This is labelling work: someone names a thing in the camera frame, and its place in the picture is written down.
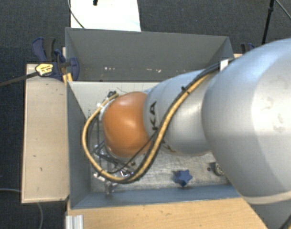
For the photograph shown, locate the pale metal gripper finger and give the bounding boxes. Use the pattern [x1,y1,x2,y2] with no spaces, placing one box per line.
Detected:
[104,180,118,196]

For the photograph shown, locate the pale wood flat board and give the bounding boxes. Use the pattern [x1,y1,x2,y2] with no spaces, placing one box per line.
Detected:
[21,64,71,204]

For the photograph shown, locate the blue star-shaped toy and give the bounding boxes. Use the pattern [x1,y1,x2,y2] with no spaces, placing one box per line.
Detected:
[172,169,193,187]

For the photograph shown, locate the small black and silver object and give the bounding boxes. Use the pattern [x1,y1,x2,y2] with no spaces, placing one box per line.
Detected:
[206,161,225,177]

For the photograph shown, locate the grey metal bin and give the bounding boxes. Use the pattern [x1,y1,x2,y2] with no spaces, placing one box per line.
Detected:
[65,27,243,210]

